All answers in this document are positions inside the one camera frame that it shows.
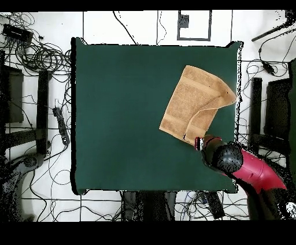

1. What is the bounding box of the black power adapter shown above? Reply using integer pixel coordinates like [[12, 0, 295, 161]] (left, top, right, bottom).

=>
[[262, 61, 276, 76]]

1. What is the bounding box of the black stand base foot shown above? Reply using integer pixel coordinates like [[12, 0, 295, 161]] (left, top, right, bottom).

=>
[[0, 152, 45, 221]]

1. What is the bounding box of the black rectangular box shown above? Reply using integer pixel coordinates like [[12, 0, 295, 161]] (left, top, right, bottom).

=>
[[2, 23, 34, 43]]

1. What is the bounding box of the black upright post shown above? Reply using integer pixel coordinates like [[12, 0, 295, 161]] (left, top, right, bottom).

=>
[[36, 70, 50, 154], [248, 77, 263, 153]]

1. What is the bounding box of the grey square floor frame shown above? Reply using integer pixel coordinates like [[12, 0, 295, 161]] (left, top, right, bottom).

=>
[[177, 10, 212, 42]]

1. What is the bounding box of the black power strip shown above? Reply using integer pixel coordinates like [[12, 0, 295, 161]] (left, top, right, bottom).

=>
[[52, 106, 71, 146]]

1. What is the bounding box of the black rod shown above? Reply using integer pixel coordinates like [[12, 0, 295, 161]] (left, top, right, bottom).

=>
[[251, 19, 296, 42]]

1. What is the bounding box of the dark flat panel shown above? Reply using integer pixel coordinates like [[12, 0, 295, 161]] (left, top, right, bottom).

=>
[[264, 78, 293, 139], [4, 65, 24, 124]]

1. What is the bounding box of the tan terry towel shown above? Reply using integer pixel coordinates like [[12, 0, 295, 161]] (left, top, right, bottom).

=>
[[158, 65, 238, 146]]

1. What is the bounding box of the tangled black cable bundle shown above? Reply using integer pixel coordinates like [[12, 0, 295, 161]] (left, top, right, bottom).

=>
[[13, 41, 72, 76]]

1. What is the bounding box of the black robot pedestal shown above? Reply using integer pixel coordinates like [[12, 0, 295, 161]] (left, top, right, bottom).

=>
[[121, 190, 177, 221]]

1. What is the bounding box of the black flat bar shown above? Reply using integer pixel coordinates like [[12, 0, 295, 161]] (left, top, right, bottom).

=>
[[204, 191, 225, 220]]

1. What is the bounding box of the dark green table cloth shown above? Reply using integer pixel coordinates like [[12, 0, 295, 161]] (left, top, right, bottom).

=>
[[70, 36, 243, 196]]

